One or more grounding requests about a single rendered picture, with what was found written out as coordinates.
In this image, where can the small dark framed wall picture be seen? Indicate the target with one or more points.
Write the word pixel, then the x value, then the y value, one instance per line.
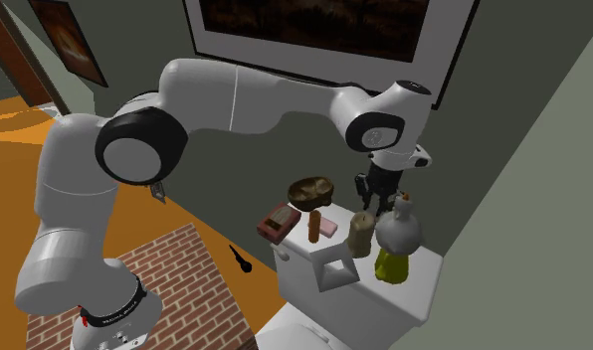
pixel 68 41

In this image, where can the small grey metal fixture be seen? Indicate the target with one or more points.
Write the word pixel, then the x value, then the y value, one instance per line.
pixel 158 192

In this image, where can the red book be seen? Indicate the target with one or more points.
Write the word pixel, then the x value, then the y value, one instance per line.
pixel 278 223

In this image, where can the white toilet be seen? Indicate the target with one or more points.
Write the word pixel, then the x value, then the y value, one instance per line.
pixel 364 310

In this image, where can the brown door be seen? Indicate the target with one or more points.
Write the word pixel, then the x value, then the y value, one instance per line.
pixel 13 58

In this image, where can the pink soap bar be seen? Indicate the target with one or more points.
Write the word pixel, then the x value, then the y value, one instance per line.
pixel 328 227

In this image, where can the black microphone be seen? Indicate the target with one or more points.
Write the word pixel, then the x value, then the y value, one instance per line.
pixel 242 262

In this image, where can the orange brown cylinder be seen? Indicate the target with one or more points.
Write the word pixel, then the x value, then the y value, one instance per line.
pixel 314 227

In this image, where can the brown wooden bowl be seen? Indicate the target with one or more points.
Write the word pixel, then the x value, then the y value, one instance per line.
pixel 310 193

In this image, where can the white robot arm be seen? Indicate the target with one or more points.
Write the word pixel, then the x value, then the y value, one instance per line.
pixel 83 160

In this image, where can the grey flask on yellow base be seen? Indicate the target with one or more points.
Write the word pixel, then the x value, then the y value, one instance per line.
pixel 398 232

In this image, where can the white square frame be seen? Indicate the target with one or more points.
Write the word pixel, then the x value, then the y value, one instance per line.
pixel 320 271

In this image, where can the beige pillar candle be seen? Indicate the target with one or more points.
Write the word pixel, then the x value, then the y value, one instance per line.
pixel 360 235

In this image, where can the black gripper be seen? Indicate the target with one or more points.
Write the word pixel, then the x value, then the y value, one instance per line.
pixel 384 182

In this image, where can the large framed wall picture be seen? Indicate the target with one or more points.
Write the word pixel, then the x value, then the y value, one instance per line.
pixel 320 53

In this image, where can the brick patterned robot stand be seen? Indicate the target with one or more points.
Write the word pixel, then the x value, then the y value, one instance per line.
pixel 190 281

